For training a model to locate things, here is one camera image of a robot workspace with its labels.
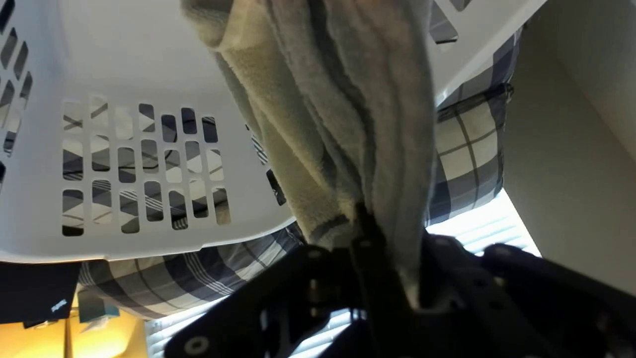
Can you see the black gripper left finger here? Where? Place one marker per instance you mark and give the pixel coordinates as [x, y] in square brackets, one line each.
[274, 314]

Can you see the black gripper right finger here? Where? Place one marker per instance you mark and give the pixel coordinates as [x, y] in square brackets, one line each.
[507, 304]

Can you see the white striped towel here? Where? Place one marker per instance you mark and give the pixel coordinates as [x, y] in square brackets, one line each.
[340, 97]

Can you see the white plastic laundry basket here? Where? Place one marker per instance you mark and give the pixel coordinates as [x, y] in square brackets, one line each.
[119, 137]

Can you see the white window blinds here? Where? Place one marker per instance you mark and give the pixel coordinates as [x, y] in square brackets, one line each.
[475, 230]

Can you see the plaid blue bed comforter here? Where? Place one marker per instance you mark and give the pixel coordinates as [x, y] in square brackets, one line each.
[469, 174]

